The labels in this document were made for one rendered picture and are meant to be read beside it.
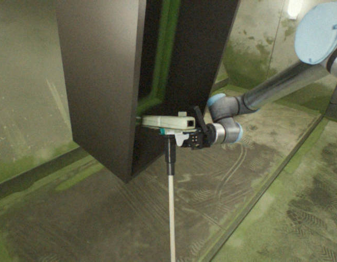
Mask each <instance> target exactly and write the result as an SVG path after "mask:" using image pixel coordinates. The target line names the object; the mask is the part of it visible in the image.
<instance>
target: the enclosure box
mask: <svg viewBox="0 0 337 262"><path fill-rule="evenodd" d="M240 2H241V0H54V4H55V12H56V19H57V27H58V34H59V42H60V49H61V57H62V64H63V72H64V79H65V87H66V95H67V99H68V106H69V114H70V122H71V129H72V137H73V141H74V142H75V143H77V144H78V145H79V146H80V147H82V148H83V149H84V150H85V151H86V152H88V153H89V154H90V155H91V156H93V157H94V158H95V159H96V160H97V161H99V162H100V163H101V164H102V165H103V166H105V167H106V168H107V169H108V170H110V171H111V172H112V173H113V174H114V175H116V176H117V177H118V178H119V179H120V180H122V181H123V182H124V183H125V184H127V183H128V182H129V181H131V180H132V179H134V178H135V177H136V176H137V175H139V174H140V173H141V172H142V171H144V170H145V169H146V168H147V167H149V166H150V165H151V164H152V163H154V162H155V161H156V160H157V159H158V158H160V157H161V156H162V155H164V154H165V137H164V135H160V134H161V131H160V129H154V128H151V129H150V128H149V127H142V126H141V125H142V124H141V123H138V122H136V117H141V116H144V115H156V116H179V112H186V116H187V117H190V115H189V112H188V110H187V109H188V108H189V107H191V106H199V108H200V111H201V113H202V116H203V118H204V116H205V113H206V110H207V101H208V100H209V99H210V97H211V94H212V91H213V88H214V84H215V81H216V79H217V75H218V72H219V69H220V66H221V62H222V59H223V56H224V53H225V50H226V47H227V44H228V40H229V37H230V34H231V31H232V28H233V25H234V22H235V18H236V15H237V12H238V9H239V5H240Z"/></svg>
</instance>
